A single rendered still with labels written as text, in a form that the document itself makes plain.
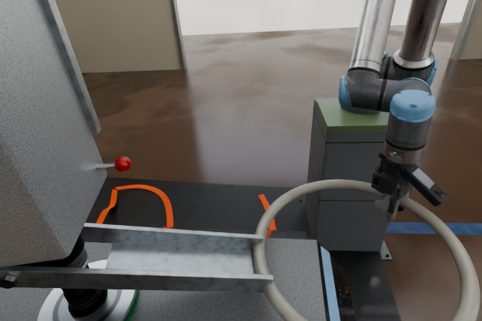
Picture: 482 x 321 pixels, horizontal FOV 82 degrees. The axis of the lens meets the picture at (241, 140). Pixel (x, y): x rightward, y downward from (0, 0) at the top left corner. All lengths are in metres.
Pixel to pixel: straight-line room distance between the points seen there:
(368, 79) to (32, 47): 0.76
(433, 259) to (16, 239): 1.98
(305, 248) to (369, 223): 0.97
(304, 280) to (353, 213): 0.95
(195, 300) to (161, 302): 0.08
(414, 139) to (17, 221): 0.77
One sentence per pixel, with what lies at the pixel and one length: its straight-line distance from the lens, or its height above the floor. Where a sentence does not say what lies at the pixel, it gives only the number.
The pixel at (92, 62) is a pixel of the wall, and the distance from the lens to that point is 6.26.
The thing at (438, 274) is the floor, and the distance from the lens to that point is 2.03.
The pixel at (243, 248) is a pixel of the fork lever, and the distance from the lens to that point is 0.76.
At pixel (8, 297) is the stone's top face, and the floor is 0.83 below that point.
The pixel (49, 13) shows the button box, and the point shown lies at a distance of 0.57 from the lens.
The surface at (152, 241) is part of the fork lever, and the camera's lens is 0.73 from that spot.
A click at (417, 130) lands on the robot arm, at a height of 1.16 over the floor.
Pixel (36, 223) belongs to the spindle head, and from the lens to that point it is 0.49.
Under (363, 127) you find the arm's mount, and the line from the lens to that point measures 1.35.
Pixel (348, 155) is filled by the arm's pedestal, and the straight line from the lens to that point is 1.43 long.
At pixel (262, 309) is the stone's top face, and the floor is 0.83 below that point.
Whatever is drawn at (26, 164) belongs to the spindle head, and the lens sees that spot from 0.45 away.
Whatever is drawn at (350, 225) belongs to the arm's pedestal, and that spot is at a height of 0.24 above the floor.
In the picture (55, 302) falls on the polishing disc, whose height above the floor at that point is 0.85.
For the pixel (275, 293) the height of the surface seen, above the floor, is 0.90.
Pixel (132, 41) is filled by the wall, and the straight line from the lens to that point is 5.76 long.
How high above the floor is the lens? 1.49
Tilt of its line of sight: 31 degrees down
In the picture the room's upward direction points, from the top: 4 degrees counter-clockwise
